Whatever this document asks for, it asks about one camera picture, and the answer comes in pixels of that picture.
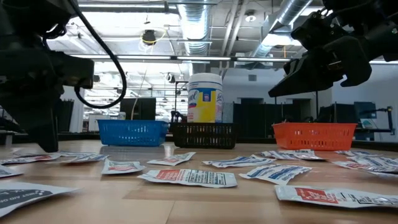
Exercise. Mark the white box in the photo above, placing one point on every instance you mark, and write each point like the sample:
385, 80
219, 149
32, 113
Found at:
92, 124

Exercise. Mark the blue plastic basket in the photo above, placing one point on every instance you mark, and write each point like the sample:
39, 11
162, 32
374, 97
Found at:
130, 133

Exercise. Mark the black room partition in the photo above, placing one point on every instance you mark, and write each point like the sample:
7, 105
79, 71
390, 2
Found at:
258, 118

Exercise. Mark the black pole frame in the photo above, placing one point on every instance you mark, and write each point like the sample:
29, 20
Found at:
175, 99

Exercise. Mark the white pillar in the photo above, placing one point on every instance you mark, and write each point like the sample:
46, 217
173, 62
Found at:
77, 112

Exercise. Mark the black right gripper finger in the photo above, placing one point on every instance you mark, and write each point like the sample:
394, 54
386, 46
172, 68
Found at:
311, 74
289, 67

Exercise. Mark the black cabinets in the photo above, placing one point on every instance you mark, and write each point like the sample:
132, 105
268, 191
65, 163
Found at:
66, 116

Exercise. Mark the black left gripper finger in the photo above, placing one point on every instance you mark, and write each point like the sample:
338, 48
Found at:
43, 118

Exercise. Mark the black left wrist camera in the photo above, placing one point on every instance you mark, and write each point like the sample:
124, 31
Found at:
77, 73

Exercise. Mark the black-print first aid packet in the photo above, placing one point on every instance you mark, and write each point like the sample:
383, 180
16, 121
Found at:
298, 152
25, 196

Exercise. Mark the ceiling light strip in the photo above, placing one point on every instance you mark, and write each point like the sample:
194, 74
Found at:
202, 58

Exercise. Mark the orange plastic basket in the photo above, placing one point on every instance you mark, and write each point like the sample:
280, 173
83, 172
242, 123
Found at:
314, 137

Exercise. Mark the slanted silver ceiling duct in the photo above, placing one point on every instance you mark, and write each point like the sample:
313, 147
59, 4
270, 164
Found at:
280, 18

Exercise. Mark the silver ceiling air duct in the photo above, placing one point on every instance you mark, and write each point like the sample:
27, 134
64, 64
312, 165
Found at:
196, 18

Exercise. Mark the disinfecting wipes canister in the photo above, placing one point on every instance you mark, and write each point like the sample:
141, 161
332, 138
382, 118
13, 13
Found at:
202, 109

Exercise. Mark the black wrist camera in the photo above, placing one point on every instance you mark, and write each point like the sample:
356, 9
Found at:
77, 73
317, 31

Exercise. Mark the black plastic basket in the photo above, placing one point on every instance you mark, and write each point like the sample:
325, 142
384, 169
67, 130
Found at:
202, 135

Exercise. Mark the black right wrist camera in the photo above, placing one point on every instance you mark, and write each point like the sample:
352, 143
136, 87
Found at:
317, 31

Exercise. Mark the grey-print white packet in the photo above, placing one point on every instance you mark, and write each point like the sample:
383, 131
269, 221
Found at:
7, 171

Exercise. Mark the black screen panel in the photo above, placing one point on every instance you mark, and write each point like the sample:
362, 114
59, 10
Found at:
143, 109

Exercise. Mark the black ceiling device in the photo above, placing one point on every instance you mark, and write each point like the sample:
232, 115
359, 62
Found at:
149, 36

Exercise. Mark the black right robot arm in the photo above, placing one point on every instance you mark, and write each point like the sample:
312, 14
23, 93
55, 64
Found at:
382, 37

